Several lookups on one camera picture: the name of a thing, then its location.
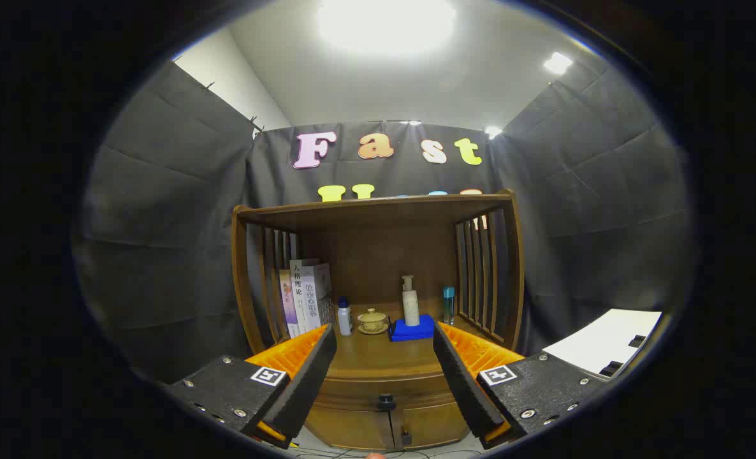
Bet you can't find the large ceiling light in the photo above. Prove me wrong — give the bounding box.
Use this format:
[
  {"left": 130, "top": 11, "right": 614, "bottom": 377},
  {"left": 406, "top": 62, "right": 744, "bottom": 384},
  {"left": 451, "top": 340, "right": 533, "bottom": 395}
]
[{"left": 317, "top": 0, "right": 457, "bottom": 55}]

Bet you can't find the yellow-green lidded teacup with saucer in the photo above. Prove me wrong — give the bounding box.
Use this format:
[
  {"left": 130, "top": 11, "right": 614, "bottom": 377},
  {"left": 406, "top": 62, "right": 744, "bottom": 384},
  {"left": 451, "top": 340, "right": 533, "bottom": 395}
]
[{"left": 357, "top": 308, "right": 390, "bottom": 336}]

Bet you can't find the white spine book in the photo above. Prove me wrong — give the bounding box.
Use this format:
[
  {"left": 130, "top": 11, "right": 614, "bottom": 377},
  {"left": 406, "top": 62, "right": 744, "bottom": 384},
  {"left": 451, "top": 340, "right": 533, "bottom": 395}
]
[{"left": 289, "top": 259, "right": 312, "bottom": 336}]

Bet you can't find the purple spine book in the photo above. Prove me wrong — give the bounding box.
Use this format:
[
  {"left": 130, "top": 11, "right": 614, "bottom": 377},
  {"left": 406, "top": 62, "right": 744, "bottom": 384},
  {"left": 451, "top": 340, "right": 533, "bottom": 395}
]
[{"left": 279, "top": 269, "right": 299, "bottom": 339}]

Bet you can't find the wooden drawer with black knob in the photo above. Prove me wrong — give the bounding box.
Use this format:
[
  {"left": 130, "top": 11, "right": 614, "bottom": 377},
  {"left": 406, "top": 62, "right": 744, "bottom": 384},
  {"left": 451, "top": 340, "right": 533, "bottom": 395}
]
[{"left": 311, "top": 373, "right": 465, "bottom": 413}]

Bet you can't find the wooden cabinet door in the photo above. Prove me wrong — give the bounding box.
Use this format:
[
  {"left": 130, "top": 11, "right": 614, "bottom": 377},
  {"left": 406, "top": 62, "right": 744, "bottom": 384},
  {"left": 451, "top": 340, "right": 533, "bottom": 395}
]
[
  {"left": 391, "top": 405, "right": 472, "bottom": 448},
  {"left": 305, "top": 408, "right": 395, "bottom": 451}
]

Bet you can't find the white patterned cover book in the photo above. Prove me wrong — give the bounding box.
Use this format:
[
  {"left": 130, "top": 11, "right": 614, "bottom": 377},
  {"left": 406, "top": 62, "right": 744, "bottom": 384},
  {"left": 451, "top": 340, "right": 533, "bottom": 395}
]
[{"left": 298, "top": 261, "right": 336, "bottom": 332}]

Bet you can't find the wooden countertop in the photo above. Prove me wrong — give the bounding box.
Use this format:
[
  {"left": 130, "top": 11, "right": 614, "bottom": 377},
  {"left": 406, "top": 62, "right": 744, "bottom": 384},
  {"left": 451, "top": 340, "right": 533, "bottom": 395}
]
[{"left": 317, "top": 302, "right": 505, "bottom": 382}]

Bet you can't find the white pump bottle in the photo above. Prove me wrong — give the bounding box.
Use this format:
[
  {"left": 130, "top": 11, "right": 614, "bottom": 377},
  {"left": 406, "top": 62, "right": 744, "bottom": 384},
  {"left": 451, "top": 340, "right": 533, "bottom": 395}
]
[{"left": 401, "top": 275, "right": 421, "bottom": 327}]

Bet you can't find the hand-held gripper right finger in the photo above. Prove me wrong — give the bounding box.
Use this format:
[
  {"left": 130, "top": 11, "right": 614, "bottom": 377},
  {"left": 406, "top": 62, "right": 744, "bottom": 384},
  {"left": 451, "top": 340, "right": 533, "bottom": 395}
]
[{"left": 432, "top": 321, "right": 610, "bottom": 449}]

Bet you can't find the blue folded cloth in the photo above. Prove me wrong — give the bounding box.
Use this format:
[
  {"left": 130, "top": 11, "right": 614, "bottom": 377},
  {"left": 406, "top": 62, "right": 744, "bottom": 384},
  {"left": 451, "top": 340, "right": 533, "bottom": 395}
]
[{"left": 389, "top": 314, "right": 437, "bottom": 342}]

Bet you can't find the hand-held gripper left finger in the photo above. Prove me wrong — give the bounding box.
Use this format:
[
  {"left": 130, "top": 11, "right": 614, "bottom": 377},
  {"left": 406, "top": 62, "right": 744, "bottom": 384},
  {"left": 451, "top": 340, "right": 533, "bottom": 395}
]
[{"left": 161, "top": 323, "right": 339, "bottom": 449}]

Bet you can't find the brown wooden cabinet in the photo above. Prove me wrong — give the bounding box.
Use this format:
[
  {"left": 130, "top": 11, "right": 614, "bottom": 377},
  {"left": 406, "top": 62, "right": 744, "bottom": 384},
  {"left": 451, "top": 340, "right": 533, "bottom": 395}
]
[{"left": 230, "top": 189, "right": 527, "bottom": 452}]

